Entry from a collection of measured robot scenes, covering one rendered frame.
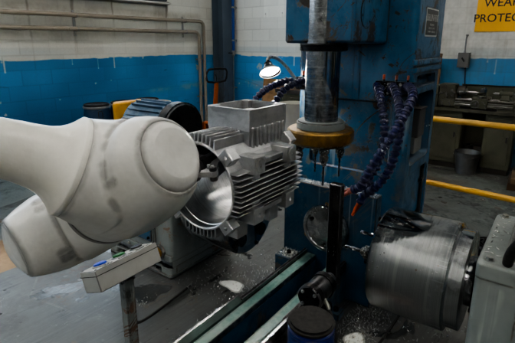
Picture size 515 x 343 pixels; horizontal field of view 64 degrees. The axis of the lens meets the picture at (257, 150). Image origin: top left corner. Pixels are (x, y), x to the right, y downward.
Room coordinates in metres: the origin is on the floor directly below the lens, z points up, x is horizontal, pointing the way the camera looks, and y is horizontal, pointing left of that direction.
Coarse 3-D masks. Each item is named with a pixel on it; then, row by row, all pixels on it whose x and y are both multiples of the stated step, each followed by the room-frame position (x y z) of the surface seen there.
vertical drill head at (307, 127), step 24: (312, 0) 1.07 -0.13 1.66; (312, 24) 1.07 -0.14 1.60; (312, 72) 1.07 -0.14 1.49; (336, 72) 1.06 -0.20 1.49; (312, 96) 1.06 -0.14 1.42; (336, 96) 1.07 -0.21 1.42; (312, 120) 1.06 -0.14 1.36; (336, 120) 1.07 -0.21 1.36; (312, 144) 1.01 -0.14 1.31; (336, 144) 1.01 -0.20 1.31
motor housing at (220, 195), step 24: (216, 144) 0.66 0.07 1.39; (240, 144) 0.71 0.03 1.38; (240, 168) 0.66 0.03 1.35; (288, 168) 0.76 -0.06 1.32; (216, 192) 0.79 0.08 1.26; (240, 192) 0.63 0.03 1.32; (264, 192) 0.68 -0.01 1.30; (192, 216) 0.71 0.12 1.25; (216, 216) 0.72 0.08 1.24; (240, 216) 0.63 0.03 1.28
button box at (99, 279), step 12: (132, 252) 0.88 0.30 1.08; (144, 252) 0.90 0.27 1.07; (156, 252) 0.92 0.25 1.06; (108, 264) 0.83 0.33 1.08; (120, 264) 0.84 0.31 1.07; (132, 264) 0.86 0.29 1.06; (144, 264) 0.89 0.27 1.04; (84, 276) 0.82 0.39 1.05; (96, 276) 0.79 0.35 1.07; (108, 276) 0.81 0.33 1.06; (120, 276) 0.83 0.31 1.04; (96, 288) 0.80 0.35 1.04; (108, 288) 0.80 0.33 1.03
